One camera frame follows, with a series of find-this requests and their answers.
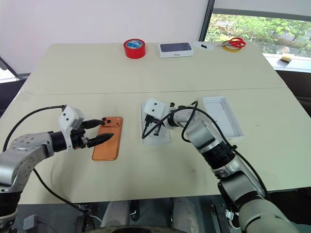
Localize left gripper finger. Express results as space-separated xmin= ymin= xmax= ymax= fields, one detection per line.
xmin=86 ymin=133 xmax=115 ymax=149
xmin=81 ymin=119 xmax=106 ymax=130

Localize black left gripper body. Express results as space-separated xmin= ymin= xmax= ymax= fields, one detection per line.
xmin=70 ymin=122 xmax=89 ymax=150

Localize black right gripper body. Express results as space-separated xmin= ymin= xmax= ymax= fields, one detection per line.
xmin=144 ymin=115 xmax=157 ymax=127

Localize white phone box tray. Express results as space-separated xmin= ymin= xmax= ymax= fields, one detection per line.
xmin=140 ymin=102 xmax=172 ymax=147

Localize white phone box lid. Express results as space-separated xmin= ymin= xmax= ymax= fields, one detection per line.
xmin=202 ymin=96 xmax=244 ymax=141

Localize boxed phone with dark print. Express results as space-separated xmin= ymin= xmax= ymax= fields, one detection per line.
xmin=158 ymin=42 xmax=195 ymax=59

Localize orange smartphone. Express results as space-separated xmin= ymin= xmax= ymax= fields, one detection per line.
xmin=91 ymin=116 xmax=124 ymax=162

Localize red tape roll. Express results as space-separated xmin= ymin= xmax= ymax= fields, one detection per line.
xmin=122 ymin=38 xmax=147 ymax=60

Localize grey rounded robot leg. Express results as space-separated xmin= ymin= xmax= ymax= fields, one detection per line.
xmin=172 ymin=197 xmax=200 ymax=229
xmin=100 ymin=200 xmax=131 ymax=229

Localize white round paper piece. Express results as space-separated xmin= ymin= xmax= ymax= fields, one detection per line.
xmin=192 ymin=41 xmax=215 ymax=52

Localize grey plug connector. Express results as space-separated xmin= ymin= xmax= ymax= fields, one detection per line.
xmin=22 ymin=214 xmax=40 ymax=232

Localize yellow tape roll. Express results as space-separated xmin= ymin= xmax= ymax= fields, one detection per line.
xmin=223 ymin=40 xmax=242 ymax=53

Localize white window sill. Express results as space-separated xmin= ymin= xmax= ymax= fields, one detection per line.
xmin=263 ymin=52 xmax=311 ymax=71

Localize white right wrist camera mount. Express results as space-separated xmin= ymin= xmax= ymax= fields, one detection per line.
xmin=143 ymin=98 xmax=167 ymax=122

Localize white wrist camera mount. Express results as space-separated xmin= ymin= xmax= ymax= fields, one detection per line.
xmin=58 ymin=104 xmax=85 ymax=153
xmin=143 ymin=98 xmax=167 ymax=122

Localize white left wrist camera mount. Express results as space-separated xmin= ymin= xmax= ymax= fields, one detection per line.
xmin=58 ymin=104 xmax=85 ymax=153

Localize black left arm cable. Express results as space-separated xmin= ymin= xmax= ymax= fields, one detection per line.
xmin=2 ymin=104 xmax=98 ymax=222

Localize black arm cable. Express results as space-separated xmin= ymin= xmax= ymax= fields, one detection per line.
xmin=141 ymin=100 xmax=271 ymax=198
xmin=2 ymin=104 xmax=98 ymax=222

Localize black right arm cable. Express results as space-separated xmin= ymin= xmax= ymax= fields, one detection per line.
xmin=141 ymin=100 xmax=271 ymax=198

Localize dark window frame post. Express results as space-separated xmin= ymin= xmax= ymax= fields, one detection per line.
xmin=198 ymin=0 xmax=217 ymax=42

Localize red handled scissors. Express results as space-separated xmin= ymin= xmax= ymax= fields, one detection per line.
xmin=222 ymin=37 xmax=247 ymax=48

